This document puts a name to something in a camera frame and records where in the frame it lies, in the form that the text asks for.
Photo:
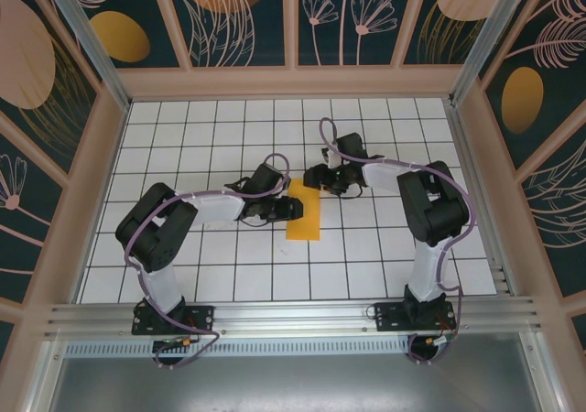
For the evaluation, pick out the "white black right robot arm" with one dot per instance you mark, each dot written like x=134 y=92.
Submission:
x=435 y=215

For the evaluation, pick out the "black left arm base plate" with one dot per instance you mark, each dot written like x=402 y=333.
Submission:
x=201 y=318

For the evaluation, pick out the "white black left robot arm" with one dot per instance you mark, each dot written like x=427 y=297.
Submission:
x=151 y=229

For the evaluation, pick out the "dark panel pink leaf outlines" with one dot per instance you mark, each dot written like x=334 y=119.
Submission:
x=558 y=210

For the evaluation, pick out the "grey metal floor panel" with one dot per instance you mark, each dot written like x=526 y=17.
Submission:
x=293 y=384

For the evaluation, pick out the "dark panel orange circle leaves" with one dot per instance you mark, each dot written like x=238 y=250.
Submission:
x=220 y=0

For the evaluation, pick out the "aluminium mounting rail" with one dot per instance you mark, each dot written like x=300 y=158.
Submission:
x=293 y=313

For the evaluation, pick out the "dark panel pink flower outline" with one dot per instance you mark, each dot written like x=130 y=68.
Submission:
x=23 y=229

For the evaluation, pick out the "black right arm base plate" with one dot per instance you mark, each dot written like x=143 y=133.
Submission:
x=389 y=316

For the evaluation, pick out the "aluminium corner post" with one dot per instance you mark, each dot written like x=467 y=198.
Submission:
x=91 y=55
x=480 y=41

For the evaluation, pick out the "aluminium side rail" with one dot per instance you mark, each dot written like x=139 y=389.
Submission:
x=476 y=192

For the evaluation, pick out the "orange cloth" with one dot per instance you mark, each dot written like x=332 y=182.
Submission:
x=309 y=220

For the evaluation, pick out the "pink enclosure frame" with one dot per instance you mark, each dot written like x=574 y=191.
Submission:
x=284 y=80

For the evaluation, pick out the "dark panel beige oval gold lines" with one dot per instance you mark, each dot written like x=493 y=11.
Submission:
x=27 y=64

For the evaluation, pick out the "dark panel orange oval feather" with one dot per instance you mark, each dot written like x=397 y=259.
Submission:
x=522 y=100

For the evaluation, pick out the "dark panel beige oval leaves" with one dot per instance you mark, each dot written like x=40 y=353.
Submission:
x=458 y=0

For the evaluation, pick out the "dark panel pink flowers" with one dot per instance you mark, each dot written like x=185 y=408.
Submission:
x=348 y=41

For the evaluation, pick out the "dark panel small orange oval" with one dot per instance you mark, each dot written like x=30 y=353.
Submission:
x=119 y=36

